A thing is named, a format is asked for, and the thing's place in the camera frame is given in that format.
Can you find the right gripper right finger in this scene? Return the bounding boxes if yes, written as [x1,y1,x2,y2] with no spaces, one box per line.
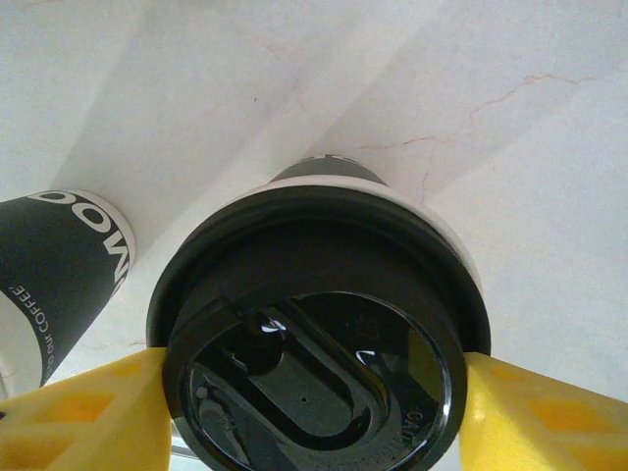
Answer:
[459,350,628,471]

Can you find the black plastic cup lid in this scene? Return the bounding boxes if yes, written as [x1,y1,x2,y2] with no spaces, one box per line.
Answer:
[145,188,493,471]

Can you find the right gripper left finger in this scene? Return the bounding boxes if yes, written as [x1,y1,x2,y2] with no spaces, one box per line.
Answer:
[0,346,173,471]

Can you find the black white paper cup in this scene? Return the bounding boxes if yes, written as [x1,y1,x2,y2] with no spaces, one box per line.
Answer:
[0,187,137,394]
[264,155,485,295]

